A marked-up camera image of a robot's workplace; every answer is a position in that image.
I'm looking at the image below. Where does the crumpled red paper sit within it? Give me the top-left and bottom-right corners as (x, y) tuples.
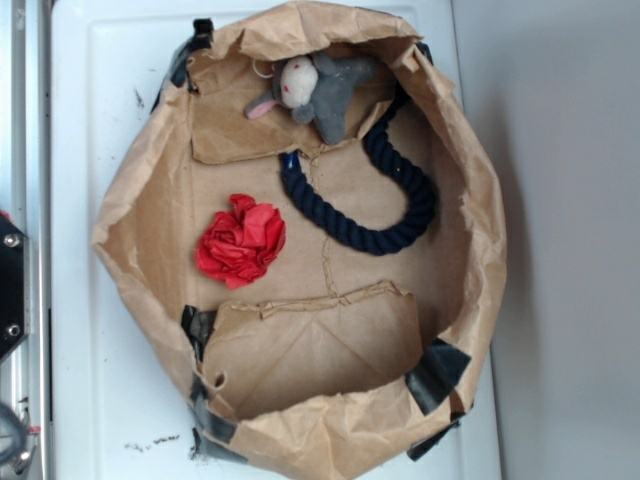
(195, 194), (286, 290)

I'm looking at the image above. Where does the brown paper bag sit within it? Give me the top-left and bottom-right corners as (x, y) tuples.
(92, 2), (506, 479)

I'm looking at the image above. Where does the grey plush mouse toy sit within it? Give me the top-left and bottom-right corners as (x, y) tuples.
(244, 51), (377, 145)

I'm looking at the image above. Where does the black tape strip right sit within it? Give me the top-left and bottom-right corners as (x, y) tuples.
(405, 339), (471, 416)

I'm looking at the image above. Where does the black tape strip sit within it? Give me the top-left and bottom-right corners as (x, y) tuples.
(405, 339), (471, 416)
(189, 375), (248, 465)
(151, 18), (214, 111)

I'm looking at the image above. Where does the black tape strip bottom left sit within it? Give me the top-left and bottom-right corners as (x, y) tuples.
(189, 375), (248, 465)

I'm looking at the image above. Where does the black tape strip top left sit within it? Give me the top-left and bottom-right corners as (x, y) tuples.
(151, 18), (214, 111)

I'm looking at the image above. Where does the dark blue rope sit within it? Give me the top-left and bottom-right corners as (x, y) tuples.
(278, 97), (437, 258)

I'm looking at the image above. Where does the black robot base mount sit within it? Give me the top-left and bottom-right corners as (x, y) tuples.
(0, 210), (30, 362)

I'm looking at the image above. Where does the aluminium frame rail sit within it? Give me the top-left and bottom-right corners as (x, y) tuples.
(2, 1), (54, 479)

